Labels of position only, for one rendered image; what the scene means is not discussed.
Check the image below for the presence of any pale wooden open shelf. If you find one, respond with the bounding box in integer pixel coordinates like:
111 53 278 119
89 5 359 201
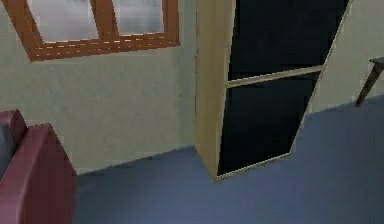
194 0 354 183

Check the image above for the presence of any brown framed window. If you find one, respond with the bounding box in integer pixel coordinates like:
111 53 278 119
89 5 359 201
1 0 181 63

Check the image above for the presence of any dark red sofa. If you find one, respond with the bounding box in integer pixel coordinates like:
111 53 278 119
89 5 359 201
0 109 79 224

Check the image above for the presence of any dark brown table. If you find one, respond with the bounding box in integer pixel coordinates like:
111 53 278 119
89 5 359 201
354 56 384 108

